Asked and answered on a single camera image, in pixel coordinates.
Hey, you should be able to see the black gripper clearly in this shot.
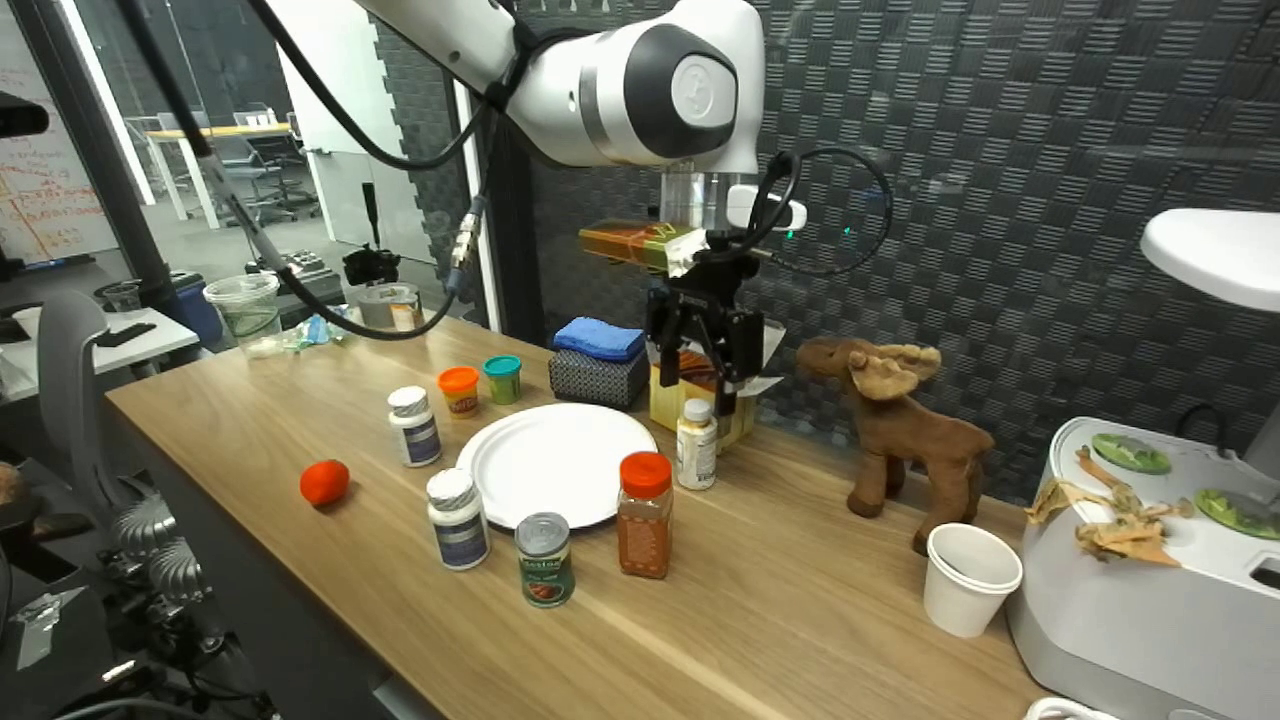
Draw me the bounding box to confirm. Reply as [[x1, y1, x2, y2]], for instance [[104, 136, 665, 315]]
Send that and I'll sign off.
[[646, 245, 763, 414]]

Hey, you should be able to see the small white vitamin bottle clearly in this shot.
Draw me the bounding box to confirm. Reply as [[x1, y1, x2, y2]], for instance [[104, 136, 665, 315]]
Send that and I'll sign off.
[[675, 398, 717, 487]]

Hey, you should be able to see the red lid spice bottle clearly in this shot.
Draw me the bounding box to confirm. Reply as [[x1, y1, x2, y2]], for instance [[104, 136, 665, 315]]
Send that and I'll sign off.
[[615, 452, 670, 581]]

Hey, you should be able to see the small green label can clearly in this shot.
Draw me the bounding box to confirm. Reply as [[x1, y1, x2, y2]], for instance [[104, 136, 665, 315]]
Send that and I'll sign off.
[[516, 512, 574, 603]]

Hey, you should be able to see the white pill bottle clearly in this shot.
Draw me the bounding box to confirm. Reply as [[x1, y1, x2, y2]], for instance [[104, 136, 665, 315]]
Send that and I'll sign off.
[[422, 467, 486, 567], [388, 384, 440, 464]]

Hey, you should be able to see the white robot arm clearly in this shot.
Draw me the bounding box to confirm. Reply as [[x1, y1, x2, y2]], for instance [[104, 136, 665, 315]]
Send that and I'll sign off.
[[356, 0, 763, 414]]

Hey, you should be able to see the white paper plate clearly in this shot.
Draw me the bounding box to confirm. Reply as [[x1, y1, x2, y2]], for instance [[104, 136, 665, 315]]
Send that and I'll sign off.
[[458, 402, 655, 527]]

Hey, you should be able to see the yellow open cardboard box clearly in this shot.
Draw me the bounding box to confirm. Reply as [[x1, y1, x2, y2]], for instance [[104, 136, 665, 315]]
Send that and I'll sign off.
[[645, 346, 788, 452]]

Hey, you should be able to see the grey foam block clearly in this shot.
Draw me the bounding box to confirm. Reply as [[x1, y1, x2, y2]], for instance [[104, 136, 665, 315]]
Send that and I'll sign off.
[[548, 352, 645, 409]]

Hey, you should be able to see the blue sponge cloth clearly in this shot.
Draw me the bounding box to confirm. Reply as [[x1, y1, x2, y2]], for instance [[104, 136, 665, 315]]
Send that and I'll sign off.
[[553, 315, 645, 362]]

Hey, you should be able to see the brown plush moose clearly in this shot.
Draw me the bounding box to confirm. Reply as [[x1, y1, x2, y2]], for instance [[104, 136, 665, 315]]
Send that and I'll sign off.
[[796, 334, 996, 547]]

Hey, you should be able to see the orange lid dough tub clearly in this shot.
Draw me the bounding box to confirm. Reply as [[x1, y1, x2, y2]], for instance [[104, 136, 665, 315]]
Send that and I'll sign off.
[[435, 362, 481, 412]]

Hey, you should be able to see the white paper cup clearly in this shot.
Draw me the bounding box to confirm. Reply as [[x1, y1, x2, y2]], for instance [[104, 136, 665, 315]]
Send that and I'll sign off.
[[925, 524, 1022, 639]]

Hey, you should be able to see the red ball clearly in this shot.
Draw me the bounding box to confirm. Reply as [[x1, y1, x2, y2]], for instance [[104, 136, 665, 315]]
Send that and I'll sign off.
[[301, 458, 351, 509]]

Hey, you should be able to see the white appliance with leaves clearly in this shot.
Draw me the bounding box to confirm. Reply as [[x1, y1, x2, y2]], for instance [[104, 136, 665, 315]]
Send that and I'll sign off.
[[1009, 414, 1280, 720]]

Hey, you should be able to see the wrist camera amber block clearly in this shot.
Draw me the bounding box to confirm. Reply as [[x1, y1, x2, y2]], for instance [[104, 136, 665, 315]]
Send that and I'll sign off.
[[574, 218, 709, 276]]

